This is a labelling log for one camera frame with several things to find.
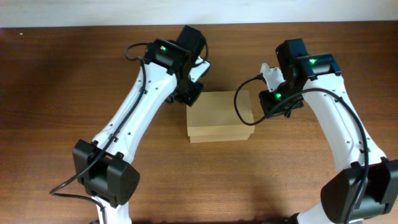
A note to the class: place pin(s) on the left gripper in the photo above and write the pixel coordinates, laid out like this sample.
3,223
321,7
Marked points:
191,96

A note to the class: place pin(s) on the brown cardboard box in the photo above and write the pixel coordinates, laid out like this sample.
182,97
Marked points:
215,117

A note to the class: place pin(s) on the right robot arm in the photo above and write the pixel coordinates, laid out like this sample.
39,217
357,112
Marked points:
366,182

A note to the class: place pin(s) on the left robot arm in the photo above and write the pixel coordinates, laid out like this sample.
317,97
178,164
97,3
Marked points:
170,71

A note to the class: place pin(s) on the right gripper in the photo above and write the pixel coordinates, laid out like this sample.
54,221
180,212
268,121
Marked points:
268,107

